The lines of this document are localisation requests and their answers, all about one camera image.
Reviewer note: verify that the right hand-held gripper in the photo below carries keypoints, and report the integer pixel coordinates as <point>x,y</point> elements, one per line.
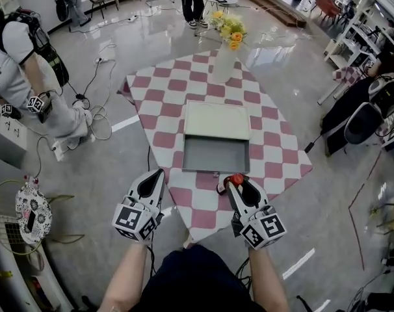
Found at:
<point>265,229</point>

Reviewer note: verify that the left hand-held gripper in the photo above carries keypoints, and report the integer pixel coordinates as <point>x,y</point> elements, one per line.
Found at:
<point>132,221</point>

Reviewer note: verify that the red round cap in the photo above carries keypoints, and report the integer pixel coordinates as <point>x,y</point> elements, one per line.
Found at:
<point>237,178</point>

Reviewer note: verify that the cream box lid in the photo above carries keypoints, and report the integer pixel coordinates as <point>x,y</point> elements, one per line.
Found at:
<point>216,154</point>

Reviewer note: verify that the person's right forearm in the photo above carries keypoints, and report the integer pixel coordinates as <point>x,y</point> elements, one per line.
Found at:
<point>268,281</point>

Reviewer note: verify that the person's left forearm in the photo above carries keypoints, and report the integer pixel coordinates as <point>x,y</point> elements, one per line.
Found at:
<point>125,278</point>

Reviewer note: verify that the black power adapter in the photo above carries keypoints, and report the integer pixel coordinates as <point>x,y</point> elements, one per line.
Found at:
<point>309,147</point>

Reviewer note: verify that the person's dark clothing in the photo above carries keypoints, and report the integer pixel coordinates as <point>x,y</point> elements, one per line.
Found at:
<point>197,281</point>

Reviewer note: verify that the white power strip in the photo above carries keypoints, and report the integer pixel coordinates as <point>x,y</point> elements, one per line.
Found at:
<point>59,151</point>
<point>132,18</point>
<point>101,60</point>

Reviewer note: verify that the floral round cushion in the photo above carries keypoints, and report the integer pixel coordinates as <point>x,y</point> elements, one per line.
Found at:
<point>37,206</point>

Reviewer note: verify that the black phone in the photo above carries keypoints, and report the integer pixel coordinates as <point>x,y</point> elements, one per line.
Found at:
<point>31,220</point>

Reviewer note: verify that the pink white checked tablecloth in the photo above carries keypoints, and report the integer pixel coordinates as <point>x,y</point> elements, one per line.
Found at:
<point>197,76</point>

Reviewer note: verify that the white vase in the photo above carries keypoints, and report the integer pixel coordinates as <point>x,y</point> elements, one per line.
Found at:
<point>224,65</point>

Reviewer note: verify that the gold metal rack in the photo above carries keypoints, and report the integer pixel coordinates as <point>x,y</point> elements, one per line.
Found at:
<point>390,219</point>

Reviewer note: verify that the white low cabinet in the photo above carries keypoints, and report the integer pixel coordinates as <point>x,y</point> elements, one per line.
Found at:
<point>5,135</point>

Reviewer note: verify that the small checked table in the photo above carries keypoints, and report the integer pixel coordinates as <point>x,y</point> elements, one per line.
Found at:
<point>346,75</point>

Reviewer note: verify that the yellow flower bouquet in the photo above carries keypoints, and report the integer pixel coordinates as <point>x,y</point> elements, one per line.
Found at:
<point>229,28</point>

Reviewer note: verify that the white shelf unit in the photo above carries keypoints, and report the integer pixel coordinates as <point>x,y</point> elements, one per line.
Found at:
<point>349,41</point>

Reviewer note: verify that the brown wooden step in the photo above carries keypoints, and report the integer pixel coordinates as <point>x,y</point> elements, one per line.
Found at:
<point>275,8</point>

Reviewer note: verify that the orange armchair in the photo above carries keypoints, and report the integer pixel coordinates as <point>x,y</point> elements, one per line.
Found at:
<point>327,2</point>

